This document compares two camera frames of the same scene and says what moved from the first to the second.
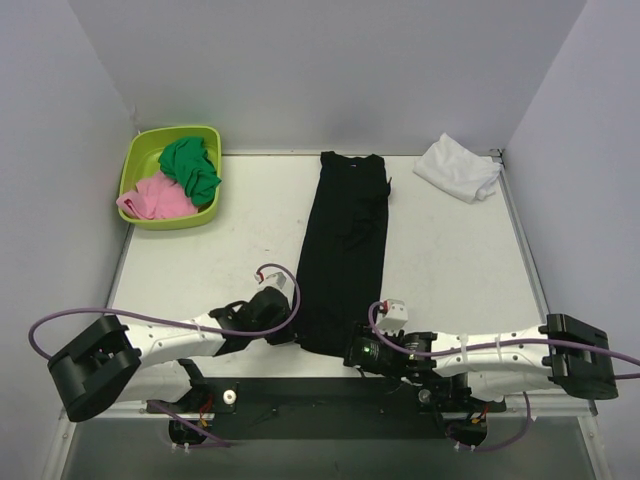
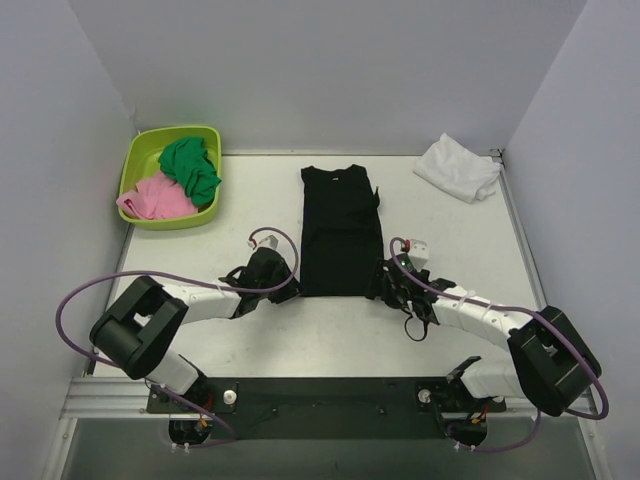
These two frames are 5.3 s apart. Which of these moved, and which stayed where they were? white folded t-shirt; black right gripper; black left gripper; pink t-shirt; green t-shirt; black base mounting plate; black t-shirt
Moved: black left gripper; black right gripper; black t-shirt
Stayed: pink t-shirt; black base mounting plate; green t-shirt; white folded t-shirt
